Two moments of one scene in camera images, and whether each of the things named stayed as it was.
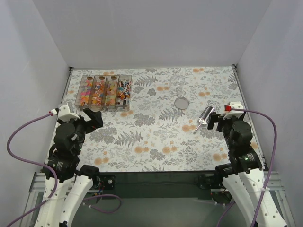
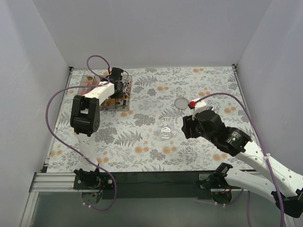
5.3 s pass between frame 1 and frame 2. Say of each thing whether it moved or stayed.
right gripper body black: moved
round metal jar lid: stayed
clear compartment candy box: stayed
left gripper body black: moved
